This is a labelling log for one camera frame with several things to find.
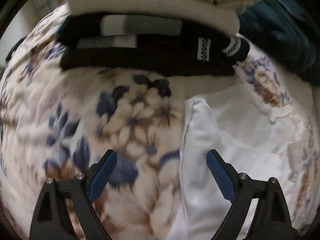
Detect floral checked fleece blanket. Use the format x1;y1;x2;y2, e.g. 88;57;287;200
1;5;319;239

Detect folded black garment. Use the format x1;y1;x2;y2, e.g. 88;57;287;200
57;12;250;76

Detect white t-shirt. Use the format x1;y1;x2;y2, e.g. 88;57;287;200
168;85;303;239

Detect dark teal garment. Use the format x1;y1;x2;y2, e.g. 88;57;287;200
239;0;319;86

